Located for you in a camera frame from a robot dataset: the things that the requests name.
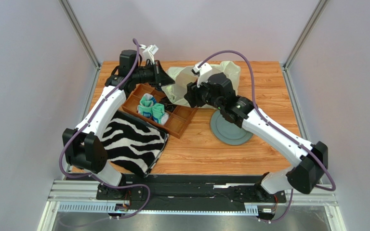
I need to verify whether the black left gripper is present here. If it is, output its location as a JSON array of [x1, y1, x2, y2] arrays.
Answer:
[[132, 61, 175, 88]]

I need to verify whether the pale green plastic bag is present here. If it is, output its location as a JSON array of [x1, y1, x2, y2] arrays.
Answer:
[[162, 61, 241, 107]]

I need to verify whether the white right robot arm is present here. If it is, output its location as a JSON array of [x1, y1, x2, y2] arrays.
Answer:
[[184, 73, 328, 194]]

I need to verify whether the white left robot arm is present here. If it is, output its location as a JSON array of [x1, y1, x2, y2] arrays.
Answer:
[[60, 45, 175, 188]]

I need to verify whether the black rolled sock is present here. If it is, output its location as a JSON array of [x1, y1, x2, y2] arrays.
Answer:
[[158, 96, 177, 113]]

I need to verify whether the wooden compartment tray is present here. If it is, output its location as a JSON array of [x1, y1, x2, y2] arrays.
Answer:
[[121, 84, 197, 138]]

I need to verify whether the teal white sock pair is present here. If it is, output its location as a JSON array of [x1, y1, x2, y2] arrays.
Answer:
[[137, 93, 169, 125]]

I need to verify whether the grey blue plate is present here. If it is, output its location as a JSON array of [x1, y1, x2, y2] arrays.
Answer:
[[210, 111, 253, 146]]

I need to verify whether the zebra striped cloth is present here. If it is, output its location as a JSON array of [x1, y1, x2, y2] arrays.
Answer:
[[101, 110, 169, 178]]

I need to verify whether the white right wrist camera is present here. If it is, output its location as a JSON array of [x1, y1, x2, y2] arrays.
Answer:
[[191, 61, 212, 88]]

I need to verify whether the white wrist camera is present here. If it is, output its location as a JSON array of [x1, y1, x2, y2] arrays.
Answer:
[[139, 44, 159, 65], [191, 61, 212, 88]]

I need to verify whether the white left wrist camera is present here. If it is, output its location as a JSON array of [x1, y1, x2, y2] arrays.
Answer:
[[139, 44, 159, 65]]

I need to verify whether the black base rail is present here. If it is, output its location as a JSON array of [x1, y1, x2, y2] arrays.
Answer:
[[96, 174, 288, 212]]

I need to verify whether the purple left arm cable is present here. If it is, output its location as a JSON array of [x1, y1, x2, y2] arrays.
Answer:
[[57, 38, 151, 220]]

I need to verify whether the aluminium frame rail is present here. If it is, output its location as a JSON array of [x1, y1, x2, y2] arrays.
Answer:
[[38, 174, 346, 231]]

